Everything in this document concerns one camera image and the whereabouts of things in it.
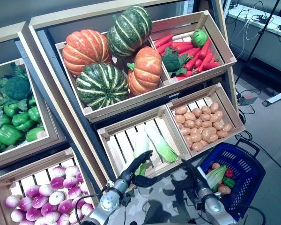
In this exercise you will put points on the wooden potato crate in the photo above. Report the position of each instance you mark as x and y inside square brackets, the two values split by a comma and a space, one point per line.
[234, 117]

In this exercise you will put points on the wooden pepper crate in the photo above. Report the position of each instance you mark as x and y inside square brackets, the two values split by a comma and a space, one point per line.
[39, 136]
[25, 58]

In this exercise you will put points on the purple white onion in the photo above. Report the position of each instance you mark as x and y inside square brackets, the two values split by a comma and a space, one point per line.
[32, 191]
[45, 189]
[58, 171]
[56, 198]
[71, 171]
[87, 208]
[78, 202]
[12, 201]
[79, 177]
[74, 192]
[69, 181]
[17, 215]
[26, 203]
[33, 214]
[64, 219]
[39, 201]
[73, 217]
[51, 218]
[84, 187]
[48, 209]
[65, 206]
[56, 182]

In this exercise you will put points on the dark green broccoli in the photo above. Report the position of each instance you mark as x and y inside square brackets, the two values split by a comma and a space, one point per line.
[171, 59]
[16, 87]

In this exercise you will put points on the blue plastic shopping basket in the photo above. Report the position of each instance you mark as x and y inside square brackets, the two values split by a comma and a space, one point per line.
[246, 173]

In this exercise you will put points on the red carrot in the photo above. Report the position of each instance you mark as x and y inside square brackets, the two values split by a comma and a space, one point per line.
[164, 40]
[180, 78]
[204, 49]
[206, 62]
[185, 48]
[194, 52]
[212, 65]
[165, 47]
[181, 43]
[193, 61]
[197, 63]

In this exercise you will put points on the black tripod leg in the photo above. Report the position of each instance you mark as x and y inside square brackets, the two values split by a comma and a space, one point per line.
[255, 44]

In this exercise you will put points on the large orange pumpkin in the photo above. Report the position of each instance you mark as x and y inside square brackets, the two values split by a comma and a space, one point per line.
[85, 50]

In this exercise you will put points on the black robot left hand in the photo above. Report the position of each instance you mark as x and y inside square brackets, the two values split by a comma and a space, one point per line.
[137, 165]

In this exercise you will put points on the napa cabbage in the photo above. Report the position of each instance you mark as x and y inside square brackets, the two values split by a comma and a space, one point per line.
[161, 143]
[140, 145]
[216, 174]

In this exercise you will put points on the brown potato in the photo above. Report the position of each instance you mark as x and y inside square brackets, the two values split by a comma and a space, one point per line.
[205, 109]
[179, 118]
[207, 124]
[216, 165]
[214, 117]
[224, 189]
[219, 114]
[188, 140]
[197, 146]
[206, 134]
[204, 117]
[189, 123]
[180, 110]
[194, 130]
[214, 107]
[185, 131]
[203, 143]
[222, 133]
[227, 127]
[218, 125]
[197, 112]
[189, 116]
[198, 123]
[212, 138]
[196, 137]

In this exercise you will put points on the small orange pumpkin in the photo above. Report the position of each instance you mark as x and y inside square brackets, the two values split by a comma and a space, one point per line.
[145, 71]

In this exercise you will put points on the wooden carrot crate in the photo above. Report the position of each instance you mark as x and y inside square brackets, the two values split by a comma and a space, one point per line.
[216, 35]

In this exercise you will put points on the wooden pumpkin crate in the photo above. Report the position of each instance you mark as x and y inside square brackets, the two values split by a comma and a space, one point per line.
[121, 106]

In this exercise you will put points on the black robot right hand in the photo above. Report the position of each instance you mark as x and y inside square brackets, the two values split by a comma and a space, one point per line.
[194, 174]

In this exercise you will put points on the dark green striped pumpkin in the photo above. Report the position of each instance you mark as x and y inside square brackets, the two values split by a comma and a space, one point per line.
[101, 85]
[130, 31]

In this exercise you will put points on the wooden cabbage crate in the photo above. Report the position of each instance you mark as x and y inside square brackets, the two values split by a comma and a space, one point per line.
[121, 145]

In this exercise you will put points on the white lab table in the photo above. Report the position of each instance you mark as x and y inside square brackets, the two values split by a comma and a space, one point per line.
[267, 44]

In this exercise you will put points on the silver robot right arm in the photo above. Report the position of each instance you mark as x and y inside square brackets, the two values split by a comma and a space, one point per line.
[215, 208]

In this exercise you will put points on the grey robot torso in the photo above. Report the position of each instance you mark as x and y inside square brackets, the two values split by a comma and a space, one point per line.
[159, 206]

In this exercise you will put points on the grey table foot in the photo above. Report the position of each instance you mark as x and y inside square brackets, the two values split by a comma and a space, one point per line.
[276, 98]

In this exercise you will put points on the wooden onion crate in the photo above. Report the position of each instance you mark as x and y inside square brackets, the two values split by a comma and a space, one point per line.
[21, 172]

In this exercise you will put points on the grey box with red button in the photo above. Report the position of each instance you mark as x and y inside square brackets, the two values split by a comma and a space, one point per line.
[248, 97]

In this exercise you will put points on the round green cabbage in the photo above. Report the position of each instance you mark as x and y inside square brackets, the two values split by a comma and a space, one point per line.
[199, 38]

